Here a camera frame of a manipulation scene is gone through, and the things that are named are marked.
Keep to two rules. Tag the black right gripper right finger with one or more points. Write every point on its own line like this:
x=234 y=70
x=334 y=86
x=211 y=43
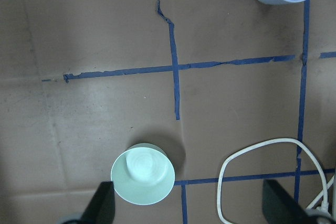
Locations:
x=280 y=207

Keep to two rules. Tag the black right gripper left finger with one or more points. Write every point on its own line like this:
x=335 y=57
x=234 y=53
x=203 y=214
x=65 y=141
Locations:
x=101 y=208

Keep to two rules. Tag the mint green bowl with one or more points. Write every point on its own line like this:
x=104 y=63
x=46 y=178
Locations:
x=143 y=174

